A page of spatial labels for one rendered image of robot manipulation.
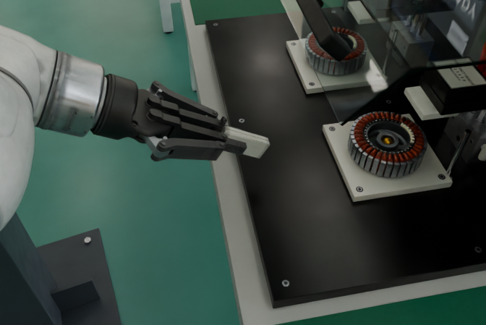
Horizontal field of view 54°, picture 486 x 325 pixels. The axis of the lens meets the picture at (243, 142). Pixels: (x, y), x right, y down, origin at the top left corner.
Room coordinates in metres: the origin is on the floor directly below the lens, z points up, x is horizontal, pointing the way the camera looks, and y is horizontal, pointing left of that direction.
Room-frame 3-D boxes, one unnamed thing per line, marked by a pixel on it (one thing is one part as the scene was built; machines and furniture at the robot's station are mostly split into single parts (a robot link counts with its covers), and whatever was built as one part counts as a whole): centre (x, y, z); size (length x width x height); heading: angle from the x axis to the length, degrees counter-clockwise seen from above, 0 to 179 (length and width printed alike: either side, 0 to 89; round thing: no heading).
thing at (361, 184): (0.51, -0.22, 0.78); 0.15 x 0.15 x 0.01; 11
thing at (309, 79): (0.74, -0.17, 0.78); 0.15 x 0.15 x 0.01; 11
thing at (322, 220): (0.63, -0.21, 0.76); 0.64 x 0.47 x 0.02; 11
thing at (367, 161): (0.51, -0.22, 0.80); 0.11 x 0.11 x 0.04
